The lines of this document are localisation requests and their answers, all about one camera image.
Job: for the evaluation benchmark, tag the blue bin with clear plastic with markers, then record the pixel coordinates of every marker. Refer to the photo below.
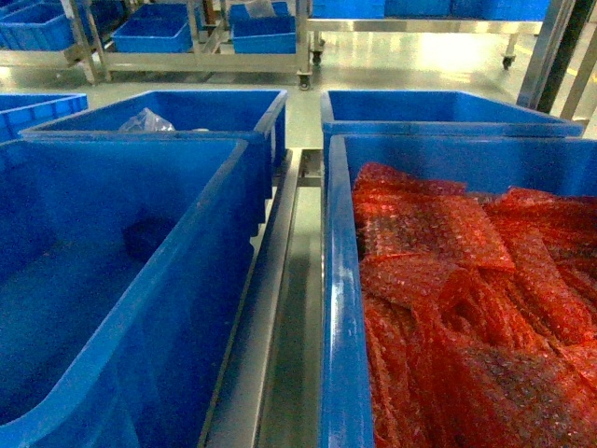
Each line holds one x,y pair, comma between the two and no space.
254,116

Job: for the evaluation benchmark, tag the blue bin behind red wrap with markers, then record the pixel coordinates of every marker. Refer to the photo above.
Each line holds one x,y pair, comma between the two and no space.
453,113

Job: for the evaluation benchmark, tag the empty blue bin front middle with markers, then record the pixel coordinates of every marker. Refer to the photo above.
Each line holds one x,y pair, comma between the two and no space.
122,268

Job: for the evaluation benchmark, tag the blue bin with red wrap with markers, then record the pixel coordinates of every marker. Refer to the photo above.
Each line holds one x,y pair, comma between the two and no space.
564,166

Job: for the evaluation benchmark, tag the stainless steel flow rack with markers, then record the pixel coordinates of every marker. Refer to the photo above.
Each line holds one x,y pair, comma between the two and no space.
351,61

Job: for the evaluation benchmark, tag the clear plastic bag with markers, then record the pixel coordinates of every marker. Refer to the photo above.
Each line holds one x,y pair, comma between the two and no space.
146,121

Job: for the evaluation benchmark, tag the red bubble wrap bags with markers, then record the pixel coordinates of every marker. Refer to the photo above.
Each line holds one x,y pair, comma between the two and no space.
480,313

